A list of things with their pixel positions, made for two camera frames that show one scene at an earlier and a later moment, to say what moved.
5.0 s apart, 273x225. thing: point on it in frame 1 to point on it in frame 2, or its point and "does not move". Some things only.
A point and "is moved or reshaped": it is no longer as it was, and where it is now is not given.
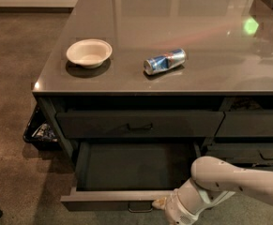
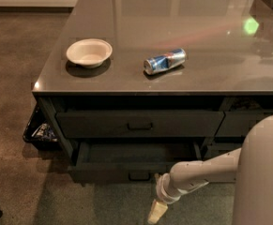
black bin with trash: x=39 y=131 does not move
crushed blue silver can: x=164 y=62 does not move
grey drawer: x=128 y=176 is moved or reshaped
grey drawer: x=136 y=124 does not move
